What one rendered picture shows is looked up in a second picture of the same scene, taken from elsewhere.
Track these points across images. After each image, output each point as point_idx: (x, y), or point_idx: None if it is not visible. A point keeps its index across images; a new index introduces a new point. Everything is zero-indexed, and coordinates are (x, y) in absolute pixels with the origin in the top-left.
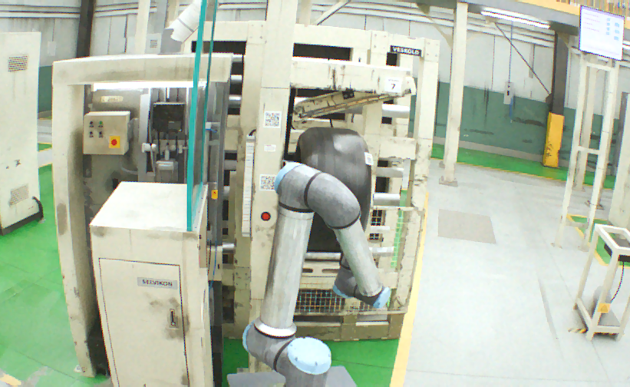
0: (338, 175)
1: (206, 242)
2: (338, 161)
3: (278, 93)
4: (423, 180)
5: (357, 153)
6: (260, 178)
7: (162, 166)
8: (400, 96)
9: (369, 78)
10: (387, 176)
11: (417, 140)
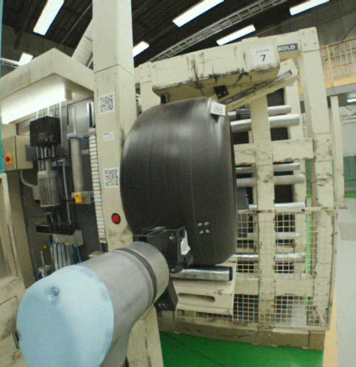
0: (158, 136)
1: (11, 244)
2: (162, 118)
3: (108, 73)
4: (328, 178)
5: (197, 104)
6: (104, 173)
7: (37, 174)
8: (275, 67)
9: (232, 57)
10: (288, 183)
11: (313, 136)
